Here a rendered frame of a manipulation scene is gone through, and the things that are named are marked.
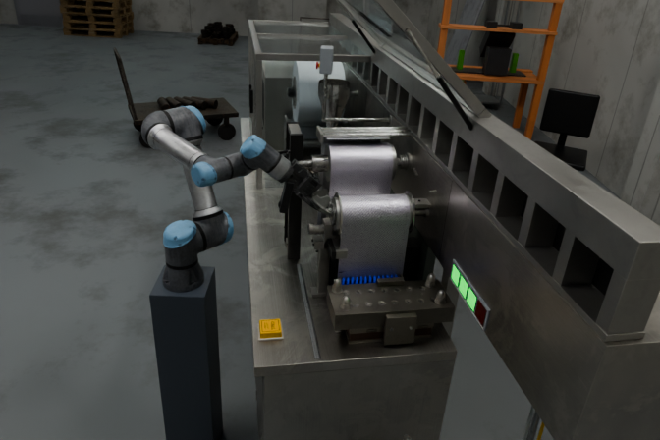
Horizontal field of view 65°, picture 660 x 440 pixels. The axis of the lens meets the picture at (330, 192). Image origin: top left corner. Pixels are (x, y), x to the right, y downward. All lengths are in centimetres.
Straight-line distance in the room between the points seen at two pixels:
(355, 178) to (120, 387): 171
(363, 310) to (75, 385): 180
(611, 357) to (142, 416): 221
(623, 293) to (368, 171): 110
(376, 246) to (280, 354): 48
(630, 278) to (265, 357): 109
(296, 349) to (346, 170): 65
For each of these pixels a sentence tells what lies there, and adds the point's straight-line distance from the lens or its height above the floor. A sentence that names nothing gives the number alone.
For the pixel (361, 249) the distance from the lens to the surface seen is 179.
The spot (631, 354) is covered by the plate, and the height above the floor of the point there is 142.
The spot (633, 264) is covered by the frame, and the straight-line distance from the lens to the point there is 104.
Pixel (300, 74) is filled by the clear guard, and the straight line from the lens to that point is 259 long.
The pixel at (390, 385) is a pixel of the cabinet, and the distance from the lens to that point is 185.
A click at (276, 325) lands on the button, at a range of 180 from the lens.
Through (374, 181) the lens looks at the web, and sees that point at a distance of 195.
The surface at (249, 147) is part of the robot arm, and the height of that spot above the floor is 151.
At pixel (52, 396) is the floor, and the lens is 307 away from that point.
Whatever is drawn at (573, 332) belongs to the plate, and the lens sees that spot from 119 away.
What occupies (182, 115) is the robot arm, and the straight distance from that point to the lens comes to 197.
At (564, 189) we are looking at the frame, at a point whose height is 165.
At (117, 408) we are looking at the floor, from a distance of 292.
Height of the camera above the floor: 208
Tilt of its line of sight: 25 degrees down
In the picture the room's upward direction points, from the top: 3 degrees clockwise
